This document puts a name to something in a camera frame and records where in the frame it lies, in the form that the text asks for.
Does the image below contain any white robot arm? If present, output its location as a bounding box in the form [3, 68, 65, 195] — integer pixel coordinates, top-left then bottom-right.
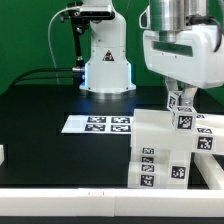
[60, 0, 224, 104]

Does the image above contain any white marker cube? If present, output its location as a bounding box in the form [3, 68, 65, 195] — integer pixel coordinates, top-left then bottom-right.
[167, 91, 182, 111]
[172, 106, 197, 131]

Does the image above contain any white L-shaped wall fence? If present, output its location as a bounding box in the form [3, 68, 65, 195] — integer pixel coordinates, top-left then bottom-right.
[0, 154, 224, 217]

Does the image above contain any white chair seat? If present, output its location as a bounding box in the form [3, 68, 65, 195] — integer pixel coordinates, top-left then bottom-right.
[131, 125, 193, 167]

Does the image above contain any white marker base plate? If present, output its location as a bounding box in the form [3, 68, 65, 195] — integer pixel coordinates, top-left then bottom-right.
[62, 115, 133, 134]

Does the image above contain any white chair back frame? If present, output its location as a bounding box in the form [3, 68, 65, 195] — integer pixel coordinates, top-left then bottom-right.
[128, 109, 224, 189]

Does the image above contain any white piece at left edge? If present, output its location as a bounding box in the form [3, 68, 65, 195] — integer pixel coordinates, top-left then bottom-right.
[0, 145, 4, 166]

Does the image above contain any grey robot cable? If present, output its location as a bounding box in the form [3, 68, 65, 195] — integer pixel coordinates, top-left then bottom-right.
[47, 5, 82, 86]

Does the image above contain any black table cable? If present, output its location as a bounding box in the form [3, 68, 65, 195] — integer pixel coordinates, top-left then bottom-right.
[8, 67, 84, 91]

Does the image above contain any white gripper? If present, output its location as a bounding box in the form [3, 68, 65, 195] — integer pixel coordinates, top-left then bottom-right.
[143, 25, 224, 106]

